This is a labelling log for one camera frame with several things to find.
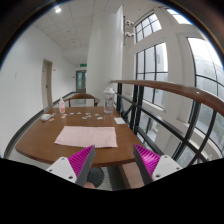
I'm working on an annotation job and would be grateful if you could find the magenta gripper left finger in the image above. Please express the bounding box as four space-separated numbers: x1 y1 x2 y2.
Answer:
47 145 96 187

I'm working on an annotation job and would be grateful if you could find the pink towel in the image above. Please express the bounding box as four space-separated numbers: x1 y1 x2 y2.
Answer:
55 126 117 148

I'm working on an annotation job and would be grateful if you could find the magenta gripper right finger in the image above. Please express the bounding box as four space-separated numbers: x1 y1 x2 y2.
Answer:
133 144 182 185

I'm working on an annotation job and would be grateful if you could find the dark door at corridor end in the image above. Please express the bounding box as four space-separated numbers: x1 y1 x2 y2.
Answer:
76 70 87 93

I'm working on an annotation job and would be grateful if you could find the black table pedestal base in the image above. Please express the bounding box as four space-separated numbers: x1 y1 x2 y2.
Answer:
87 168 104 187

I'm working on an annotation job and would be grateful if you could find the white paper card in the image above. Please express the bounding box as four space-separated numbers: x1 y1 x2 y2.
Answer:
114 118 126 124

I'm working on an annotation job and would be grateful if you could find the white side door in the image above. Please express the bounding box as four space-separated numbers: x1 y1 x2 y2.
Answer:
41 59 53 108

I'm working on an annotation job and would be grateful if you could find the clear water jug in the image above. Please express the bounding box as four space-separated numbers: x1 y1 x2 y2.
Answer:
104 88 115 113

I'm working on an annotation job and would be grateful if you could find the small sanitizer bottle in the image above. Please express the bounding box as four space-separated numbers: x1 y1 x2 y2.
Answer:
59 97 65 114

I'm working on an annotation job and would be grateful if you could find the wooden chair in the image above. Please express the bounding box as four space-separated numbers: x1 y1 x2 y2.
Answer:
65 93 100 107

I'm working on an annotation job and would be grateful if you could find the wooden handrail with black railing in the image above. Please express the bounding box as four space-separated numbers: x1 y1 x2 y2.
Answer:
113 80 224 167

